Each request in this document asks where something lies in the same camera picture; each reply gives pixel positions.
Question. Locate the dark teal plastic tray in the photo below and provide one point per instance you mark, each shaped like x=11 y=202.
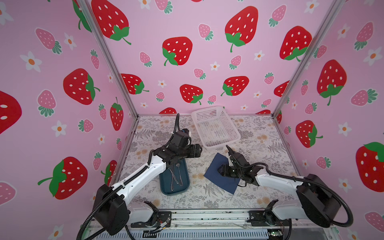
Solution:
x=165 y=180

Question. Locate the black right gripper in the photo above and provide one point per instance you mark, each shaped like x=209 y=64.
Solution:
x=224 y=170

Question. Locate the silver metal fork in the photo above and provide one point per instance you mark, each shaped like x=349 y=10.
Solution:
x=173 y=180

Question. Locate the aluminium corner post right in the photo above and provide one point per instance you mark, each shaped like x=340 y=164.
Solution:
x=325 y=25

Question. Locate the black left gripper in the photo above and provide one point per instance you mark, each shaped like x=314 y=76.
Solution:
x=197 y=152

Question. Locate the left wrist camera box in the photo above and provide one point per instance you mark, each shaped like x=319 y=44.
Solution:
x=182 y=138

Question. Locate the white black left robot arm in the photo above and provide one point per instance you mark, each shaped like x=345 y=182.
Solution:
x=111 y=209

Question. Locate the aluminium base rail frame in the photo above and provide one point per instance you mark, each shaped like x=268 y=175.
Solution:
x=224 y=224

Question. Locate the white perforated plastic basket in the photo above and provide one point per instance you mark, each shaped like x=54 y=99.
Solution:
x=215 y=127

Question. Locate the aluminium corner post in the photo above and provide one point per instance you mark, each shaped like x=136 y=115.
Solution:
x=90 y=18
x=325 y=25

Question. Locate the aluminium corner post left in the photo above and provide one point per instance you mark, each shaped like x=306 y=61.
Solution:
x=90 y=18

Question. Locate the dark blue paper napkin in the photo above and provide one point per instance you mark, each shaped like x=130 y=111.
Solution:
x=212 y=174

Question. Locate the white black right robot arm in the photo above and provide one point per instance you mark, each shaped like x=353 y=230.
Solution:
x=315 y=200

